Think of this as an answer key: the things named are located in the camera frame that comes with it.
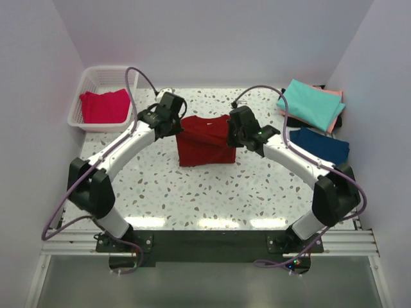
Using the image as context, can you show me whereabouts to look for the dark red t-shirt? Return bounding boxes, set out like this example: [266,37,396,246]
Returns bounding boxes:
[176,115,236,167]

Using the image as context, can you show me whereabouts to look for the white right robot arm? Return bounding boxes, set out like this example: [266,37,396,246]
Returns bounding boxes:
[227,106,362,252]

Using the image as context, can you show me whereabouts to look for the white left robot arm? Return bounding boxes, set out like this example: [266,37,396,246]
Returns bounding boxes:
[67,92,187,252]

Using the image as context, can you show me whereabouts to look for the magenta t-shirt in basket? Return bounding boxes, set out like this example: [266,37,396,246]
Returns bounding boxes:
[80,89,130,124]

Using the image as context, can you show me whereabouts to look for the white plastic laundry basket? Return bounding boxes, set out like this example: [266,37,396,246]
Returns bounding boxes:
[67,65,139,132]

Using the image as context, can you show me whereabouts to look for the teal folded t-shirt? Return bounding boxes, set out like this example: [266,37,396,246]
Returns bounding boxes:
[283,79,345,132]

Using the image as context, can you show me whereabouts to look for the navy blue folded t-shirt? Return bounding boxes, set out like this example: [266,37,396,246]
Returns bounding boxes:
[289,127,350,165]

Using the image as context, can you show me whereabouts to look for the pink folded t-shirt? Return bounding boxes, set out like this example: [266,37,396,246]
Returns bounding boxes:
[301,84,345,133]

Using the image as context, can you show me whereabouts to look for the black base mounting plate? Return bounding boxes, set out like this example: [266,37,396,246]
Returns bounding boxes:
[94,230,324,273]

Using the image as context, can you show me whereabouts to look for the aluminium frame rail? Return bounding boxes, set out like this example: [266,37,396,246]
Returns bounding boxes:
[41,230,379,258]

